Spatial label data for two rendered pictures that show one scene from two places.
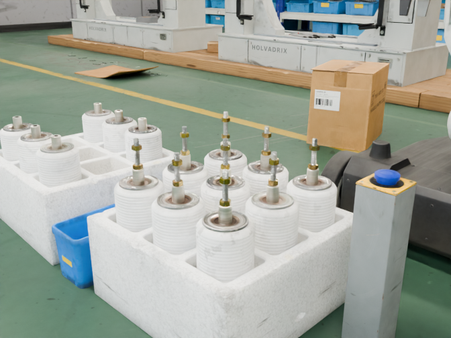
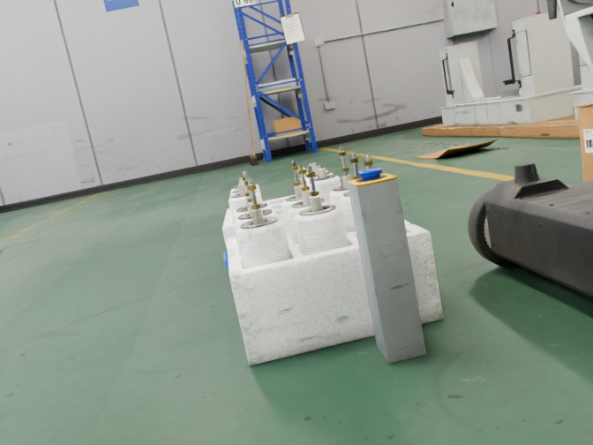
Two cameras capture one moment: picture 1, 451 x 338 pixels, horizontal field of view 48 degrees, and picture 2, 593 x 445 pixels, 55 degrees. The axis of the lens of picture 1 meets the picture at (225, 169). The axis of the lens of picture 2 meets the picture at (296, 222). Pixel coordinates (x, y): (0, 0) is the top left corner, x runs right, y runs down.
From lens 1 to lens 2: 78 cm
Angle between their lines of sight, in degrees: 39
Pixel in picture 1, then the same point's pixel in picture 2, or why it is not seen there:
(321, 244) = (356, 250)
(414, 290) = (511, 320)
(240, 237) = (255, 232)
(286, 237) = (319, 241)
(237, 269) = (258, 261)
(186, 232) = not seen: hidden behind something
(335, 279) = not seen: hidden behind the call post
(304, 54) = not seen: outside the picture
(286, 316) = (319, 313)
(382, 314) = (381, 312)
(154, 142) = (328, 188)
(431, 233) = (547, 259)
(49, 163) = (233, 206)
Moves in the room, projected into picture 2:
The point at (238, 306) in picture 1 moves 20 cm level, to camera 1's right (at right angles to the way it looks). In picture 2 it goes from (247, 288) to (337, 291)
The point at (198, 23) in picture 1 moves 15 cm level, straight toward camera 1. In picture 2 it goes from (564, 86) to (560, 87)
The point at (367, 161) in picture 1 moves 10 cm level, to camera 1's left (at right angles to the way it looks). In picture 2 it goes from (505, 187) to (461, 191)
